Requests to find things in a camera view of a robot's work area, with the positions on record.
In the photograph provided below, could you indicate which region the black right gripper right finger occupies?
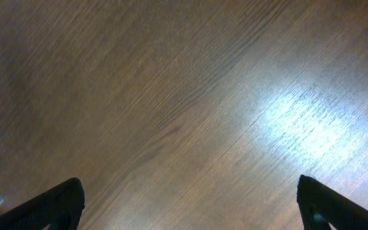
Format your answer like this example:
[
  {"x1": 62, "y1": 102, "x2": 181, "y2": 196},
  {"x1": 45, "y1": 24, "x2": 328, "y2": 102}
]
[{"x1": 296, "y1": 174, "x2": 368, "y2": 230}]

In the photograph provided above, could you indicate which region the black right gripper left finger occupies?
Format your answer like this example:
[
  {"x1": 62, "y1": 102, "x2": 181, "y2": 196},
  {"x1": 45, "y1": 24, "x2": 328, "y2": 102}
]
[{"x1": 0, "y1": 178, "x2": 85, "y2": 230}]

